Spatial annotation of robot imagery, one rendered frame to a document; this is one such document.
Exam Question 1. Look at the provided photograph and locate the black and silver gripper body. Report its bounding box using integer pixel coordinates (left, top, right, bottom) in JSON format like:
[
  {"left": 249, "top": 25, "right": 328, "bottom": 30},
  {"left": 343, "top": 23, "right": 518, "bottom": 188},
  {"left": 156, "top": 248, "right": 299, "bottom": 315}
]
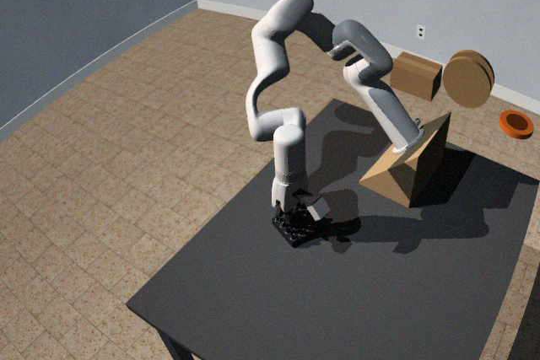
[{"left": 272, "top": 171, "right": 308, "bottom": 213}]

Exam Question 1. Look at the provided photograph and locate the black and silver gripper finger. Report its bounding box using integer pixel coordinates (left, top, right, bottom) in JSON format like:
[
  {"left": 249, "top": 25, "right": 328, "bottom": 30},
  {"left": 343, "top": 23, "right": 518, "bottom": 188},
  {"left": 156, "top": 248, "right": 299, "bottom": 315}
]
[
  {"left": 275, "top": 201, "right": 294, "bottom": 224},
  {"left": 293, "top": 202, "right": 300, "bottom": 220}
]

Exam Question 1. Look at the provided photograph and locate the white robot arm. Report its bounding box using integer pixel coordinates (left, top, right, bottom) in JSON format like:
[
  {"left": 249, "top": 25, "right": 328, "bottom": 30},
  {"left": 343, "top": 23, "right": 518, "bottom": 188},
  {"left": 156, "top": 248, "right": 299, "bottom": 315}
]
[{"left": 246, "top": 0, "right": 425, "bottom": 183}]

